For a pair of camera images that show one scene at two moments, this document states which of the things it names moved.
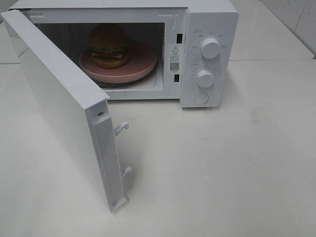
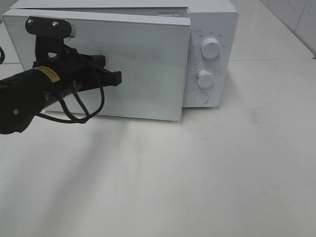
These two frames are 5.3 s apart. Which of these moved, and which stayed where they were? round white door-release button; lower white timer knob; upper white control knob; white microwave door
Moved: white microwave door
Stayed: upper white control knob; round white door-release button; lower white timer knob
